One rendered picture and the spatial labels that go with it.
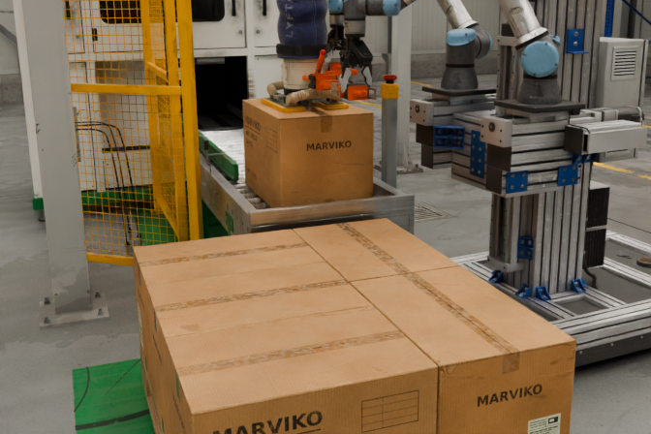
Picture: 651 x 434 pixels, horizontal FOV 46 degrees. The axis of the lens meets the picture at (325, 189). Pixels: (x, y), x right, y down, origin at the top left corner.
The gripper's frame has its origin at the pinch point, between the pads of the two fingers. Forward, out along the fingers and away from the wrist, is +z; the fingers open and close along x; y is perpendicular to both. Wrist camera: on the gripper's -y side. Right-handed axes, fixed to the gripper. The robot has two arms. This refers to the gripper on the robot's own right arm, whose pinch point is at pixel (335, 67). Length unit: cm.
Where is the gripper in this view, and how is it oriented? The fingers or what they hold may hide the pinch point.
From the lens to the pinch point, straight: 365.9
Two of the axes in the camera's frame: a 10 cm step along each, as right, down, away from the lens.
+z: 0.0, 9.7, 2.6
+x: 9.4, -0.9, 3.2
